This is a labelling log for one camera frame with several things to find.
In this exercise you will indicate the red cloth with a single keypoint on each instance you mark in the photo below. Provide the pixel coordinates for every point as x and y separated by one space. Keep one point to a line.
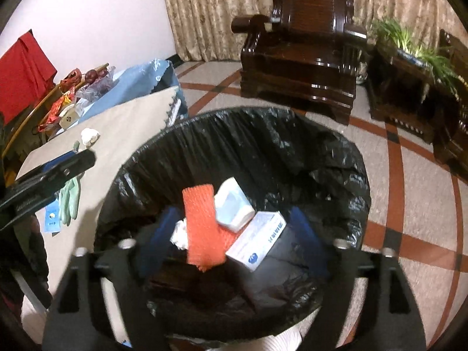
25 73

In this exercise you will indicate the light wooden furniture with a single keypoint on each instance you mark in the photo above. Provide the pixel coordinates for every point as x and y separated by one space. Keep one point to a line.
16 135

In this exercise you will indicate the clear glass fruit bowl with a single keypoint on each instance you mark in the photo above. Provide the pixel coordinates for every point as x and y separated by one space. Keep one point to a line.
95 89

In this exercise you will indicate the potted green plant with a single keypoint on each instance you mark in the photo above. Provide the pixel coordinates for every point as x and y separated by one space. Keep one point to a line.
395 33

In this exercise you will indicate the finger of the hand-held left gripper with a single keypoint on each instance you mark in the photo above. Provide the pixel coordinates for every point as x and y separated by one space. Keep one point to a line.
75 166
49 166

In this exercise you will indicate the orange foam net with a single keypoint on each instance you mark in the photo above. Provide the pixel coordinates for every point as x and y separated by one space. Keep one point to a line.
201 226

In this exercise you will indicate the small white paper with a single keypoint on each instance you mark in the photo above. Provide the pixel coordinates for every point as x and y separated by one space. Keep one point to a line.
180 236

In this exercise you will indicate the red apple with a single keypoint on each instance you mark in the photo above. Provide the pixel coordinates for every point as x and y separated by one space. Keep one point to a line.
103 73
90 76

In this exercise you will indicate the dark wooden armchair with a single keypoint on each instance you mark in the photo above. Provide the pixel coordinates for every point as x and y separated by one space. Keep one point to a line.
453 139
292 65

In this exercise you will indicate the person's white trouser leg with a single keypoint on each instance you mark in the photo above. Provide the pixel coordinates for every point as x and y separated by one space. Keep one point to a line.
281 343

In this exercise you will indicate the white blue medicine box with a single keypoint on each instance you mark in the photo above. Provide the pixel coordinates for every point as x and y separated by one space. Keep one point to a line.
256 241

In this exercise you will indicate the dark wooden side table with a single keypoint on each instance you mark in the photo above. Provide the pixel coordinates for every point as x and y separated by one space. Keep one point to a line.
395 91

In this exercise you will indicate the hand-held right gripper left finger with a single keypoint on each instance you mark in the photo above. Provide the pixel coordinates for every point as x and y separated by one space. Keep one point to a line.
157 241

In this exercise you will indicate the light blue white carton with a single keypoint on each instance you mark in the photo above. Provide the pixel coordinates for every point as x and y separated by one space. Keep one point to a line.
230 204

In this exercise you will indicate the red snack packet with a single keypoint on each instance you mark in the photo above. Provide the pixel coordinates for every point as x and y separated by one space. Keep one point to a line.
55 113

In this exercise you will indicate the green rubber glove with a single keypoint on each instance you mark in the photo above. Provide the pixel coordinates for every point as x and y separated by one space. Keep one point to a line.
71 199

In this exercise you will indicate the floral beige curtain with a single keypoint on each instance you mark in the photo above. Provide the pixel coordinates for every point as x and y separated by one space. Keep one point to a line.
204 14

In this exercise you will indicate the blue card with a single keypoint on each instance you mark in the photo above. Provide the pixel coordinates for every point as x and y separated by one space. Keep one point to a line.
52 221

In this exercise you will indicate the blue tablecloth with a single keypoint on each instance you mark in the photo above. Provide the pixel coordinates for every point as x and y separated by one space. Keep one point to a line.
135 80

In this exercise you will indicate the white tissue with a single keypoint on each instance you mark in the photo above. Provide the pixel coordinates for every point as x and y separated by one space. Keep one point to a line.
89 137

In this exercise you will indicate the red plastic bag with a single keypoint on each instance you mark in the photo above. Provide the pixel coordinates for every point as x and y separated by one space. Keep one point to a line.
71 78

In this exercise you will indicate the small beige box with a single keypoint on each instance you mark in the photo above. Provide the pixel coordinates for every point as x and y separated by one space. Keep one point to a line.
68 120

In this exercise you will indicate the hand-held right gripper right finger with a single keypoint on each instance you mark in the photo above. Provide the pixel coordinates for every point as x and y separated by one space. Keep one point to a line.
310 245

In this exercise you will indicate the yellow snack packet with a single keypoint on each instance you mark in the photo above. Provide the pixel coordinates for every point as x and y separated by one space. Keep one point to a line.
67 99

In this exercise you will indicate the black bagged waste bin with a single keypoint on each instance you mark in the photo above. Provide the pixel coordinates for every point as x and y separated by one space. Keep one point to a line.
274 153

